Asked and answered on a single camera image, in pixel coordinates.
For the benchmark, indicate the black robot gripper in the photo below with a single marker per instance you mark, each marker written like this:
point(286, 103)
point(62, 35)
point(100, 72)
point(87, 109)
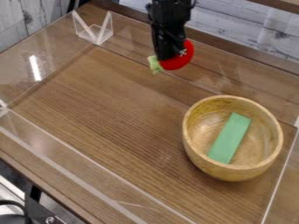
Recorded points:
point(168, 16)

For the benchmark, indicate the red plush fruit green stem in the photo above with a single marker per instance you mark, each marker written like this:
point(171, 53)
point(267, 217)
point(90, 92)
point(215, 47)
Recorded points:
point(174, 63)

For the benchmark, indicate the wooden bowl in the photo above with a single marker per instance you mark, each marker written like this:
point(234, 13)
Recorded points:
point(259, 148)

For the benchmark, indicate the green rectangular block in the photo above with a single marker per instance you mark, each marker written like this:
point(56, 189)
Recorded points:
point(230, 138)

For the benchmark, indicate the clear acrylic tray wall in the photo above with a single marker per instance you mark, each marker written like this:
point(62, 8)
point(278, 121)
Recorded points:
point(91, 126)

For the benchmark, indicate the black table leg bracket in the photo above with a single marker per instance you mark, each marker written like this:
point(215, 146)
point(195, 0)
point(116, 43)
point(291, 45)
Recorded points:
point(38, 214)

